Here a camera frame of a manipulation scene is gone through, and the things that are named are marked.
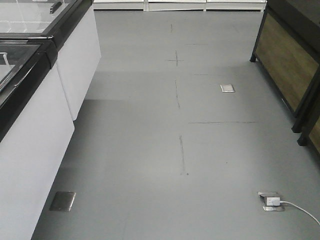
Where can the white power adapter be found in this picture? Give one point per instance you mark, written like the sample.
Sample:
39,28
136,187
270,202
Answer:
272,201

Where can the open floor socket box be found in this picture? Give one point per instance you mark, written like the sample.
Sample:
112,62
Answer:
262,196

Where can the black wooden produce stand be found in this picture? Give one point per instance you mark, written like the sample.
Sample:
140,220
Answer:
288,48

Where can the white store shelving unit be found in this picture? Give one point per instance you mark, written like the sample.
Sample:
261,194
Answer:
180,5

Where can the white chest freezer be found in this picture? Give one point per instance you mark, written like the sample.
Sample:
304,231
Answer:
35,129
71,26

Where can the dark metal floor plate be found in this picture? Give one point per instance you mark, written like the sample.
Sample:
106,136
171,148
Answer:
62,201

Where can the metal floor socket plate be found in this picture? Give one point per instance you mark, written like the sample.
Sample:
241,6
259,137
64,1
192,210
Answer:
227,88

